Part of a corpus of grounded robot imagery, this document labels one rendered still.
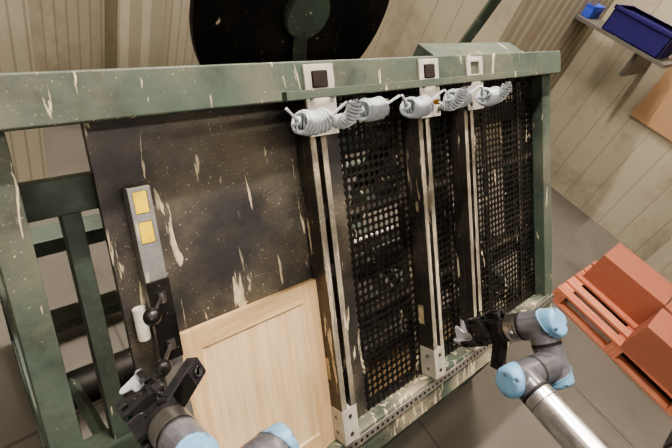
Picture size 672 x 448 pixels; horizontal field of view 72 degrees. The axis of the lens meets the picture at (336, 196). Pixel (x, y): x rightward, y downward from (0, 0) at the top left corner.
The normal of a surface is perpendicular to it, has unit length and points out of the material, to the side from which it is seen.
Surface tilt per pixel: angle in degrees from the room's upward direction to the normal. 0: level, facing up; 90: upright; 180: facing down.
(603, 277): 90
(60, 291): 0
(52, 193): 53
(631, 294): 90
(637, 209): 90
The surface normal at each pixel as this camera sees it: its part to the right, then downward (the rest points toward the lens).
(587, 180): -0.74, 0.23
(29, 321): 0.65, 0.09
